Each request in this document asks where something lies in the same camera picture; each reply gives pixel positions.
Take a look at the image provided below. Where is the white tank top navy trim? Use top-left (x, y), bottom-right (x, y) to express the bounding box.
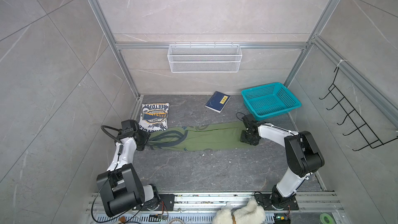
top-left (139, 103), bottom-right (170, 133)

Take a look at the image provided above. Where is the green tank top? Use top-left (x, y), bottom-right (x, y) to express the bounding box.
top-left (147, 122), bottom-right (251, 151)

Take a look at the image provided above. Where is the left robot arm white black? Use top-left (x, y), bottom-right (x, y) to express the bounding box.
top-left (96, 125), bottom-right (156, 217)

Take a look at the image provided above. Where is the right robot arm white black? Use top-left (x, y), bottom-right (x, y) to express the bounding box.
top-left (239, 114), bottom-right (325, 210)

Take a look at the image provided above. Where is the teal plastic basket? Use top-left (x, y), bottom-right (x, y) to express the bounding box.
top-left (241, 83), bottom-right (302, 121)

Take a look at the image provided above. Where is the navy blue book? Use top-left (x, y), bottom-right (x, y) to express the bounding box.
top-left (205, 91), bottom-right (231, 113)

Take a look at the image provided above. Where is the white fluffy plush toy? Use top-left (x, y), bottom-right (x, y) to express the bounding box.
top-left (212, 199), bottom-right (266, 224)

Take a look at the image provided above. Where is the green tape roll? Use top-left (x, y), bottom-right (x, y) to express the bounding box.
top-left (319, 213), bottom-right (336, 224)

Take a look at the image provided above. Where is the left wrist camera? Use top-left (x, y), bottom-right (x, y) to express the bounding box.
top-left (119, 119), bottom-right (140, 137)

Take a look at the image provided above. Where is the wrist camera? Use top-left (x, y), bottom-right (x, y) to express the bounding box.
top-left (241, 114), bottom-right (258, 129)
top-left (119, 119), bottom-right (140, 137)

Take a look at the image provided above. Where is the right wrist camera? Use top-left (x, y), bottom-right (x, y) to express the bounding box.
top-left (241, 114), bottom-right (258, 129)

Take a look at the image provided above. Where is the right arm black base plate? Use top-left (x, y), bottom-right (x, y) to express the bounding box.
top-left (253, 192), bottom-right (299, 211)

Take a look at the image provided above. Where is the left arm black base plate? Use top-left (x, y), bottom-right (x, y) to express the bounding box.
top-left (144, 194), bottom-right (175, 212)

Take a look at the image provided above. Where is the aluminium mounting rail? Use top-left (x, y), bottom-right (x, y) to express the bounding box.
top-left (83, 191), bottom-right (350, 224)

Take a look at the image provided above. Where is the white wire mesh shelf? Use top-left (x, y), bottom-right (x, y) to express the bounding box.
top-left (167, 44), bottom-right (243, 73)

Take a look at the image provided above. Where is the black wire hook rack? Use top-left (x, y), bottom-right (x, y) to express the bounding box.
top-left (319, 67), bottom-right (398, 152)

